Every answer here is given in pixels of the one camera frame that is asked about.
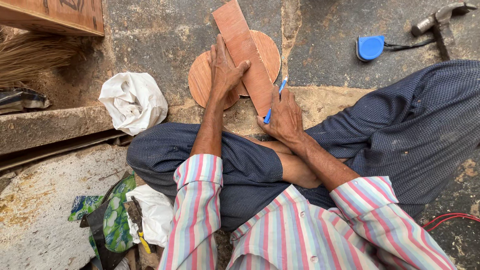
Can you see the person's right hand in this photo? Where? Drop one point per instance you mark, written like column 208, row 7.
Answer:
column 287, row 118

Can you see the person's left hand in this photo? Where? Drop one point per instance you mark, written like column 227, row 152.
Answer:
column 222, row 77

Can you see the round plywood disc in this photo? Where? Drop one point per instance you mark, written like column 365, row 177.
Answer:
column 200, row 80
column 269, row 52

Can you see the blue pen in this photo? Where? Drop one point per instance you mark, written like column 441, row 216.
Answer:
column 282, row 86

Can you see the long plywood strip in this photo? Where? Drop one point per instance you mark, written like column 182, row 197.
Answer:
column 243, row 41

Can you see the person's bare leg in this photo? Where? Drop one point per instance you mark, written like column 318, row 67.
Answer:
column 296, row 170

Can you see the crumpled white plastic bag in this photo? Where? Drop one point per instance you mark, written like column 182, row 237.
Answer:
column 133, row 101

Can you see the blue tape measure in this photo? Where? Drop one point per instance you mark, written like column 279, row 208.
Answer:
column 370, row 47

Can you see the striped pastel shirt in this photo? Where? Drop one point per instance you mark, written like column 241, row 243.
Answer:
column 285, row 232

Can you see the blue checked trousers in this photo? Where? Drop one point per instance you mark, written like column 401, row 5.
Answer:
column 405, row 127

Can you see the green floral cloth bag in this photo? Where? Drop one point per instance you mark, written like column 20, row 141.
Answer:
column 116, row 217

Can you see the steel claw hammer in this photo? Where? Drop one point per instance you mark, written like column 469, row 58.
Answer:
column 437, row 18

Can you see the wooden plywood box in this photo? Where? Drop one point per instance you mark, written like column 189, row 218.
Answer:
column 52, row 15

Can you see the straw broom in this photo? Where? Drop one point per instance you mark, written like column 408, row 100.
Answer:
column 33, row 56

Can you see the black metal saw blade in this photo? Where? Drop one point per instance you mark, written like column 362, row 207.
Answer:
column 98, row 228

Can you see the striped plastic wrapper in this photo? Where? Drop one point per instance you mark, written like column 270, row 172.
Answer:
column 20, row 99

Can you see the metal floor rail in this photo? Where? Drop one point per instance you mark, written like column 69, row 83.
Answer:
column 56, row 150

